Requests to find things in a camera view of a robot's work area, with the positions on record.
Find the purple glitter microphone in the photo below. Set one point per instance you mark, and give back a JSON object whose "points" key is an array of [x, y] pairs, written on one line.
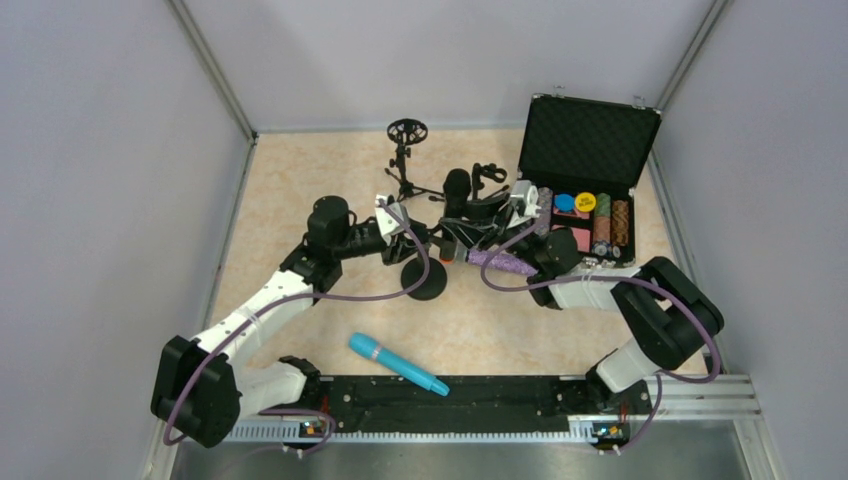
{"points": [[502, 262]]}

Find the red playing card deck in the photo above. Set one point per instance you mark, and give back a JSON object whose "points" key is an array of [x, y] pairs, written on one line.
{"points": [[582, 238]]}

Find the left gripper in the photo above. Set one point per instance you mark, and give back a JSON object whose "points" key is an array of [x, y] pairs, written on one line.
{"points": [[394, 249]]}

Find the black round-base mic stand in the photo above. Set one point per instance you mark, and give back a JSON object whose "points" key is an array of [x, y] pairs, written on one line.
{"points": [[435, 282]]}

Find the green poker chip stack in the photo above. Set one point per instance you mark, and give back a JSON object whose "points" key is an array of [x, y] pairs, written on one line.
{"points": [[601, 230]]}

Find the white cable duct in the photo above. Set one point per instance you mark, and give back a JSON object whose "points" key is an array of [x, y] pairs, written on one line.
{"points": [[278, 431]]}

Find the black tripod stand with clip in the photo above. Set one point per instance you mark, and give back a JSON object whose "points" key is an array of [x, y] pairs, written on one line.
{"points": [[479, 174]]}

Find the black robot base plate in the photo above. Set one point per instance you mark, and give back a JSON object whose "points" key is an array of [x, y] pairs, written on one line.
{"points": [[476, 403]]}

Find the yellow dealer chip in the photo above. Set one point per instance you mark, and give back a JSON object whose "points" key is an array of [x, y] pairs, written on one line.
{"points": [[585, 202]]}

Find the black microphone orange end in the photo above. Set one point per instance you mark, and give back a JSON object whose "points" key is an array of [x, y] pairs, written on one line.
{"points": [[456, 190]]}

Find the teal toy microphone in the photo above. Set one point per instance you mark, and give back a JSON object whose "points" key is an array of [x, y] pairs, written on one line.
{"points": [[369, 348]]}

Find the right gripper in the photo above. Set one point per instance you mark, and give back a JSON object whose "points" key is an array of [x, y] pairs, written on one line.
{"points": [[502, 220]]}

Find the brown poker chip stack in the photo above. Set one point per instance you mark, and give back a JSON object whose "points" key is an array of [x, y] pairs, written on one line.
{"points": [[620, 223]]}

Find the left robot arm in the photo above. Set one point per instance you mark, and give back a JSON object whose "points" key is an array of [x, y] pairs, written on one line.
{"points": [[203, 385]]}

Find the blue dealer chip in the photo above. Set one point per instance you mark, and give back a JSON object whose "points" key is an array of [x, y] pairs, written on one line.
{"points": [[564, 203]]}

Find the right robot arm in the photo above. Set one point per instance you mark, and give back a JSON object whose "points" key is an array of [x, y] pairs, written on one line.
{"points": [[669, 318]]}

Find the black tripod shock-mount stand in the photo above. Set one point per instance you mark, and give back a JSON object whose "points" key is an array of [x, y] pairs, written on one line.
{"points": [[405, 133]]}

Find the black poker chip case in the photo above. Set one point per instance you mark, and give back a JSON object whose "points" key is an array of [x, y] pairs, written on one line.
{"points": [[574, 145]]}

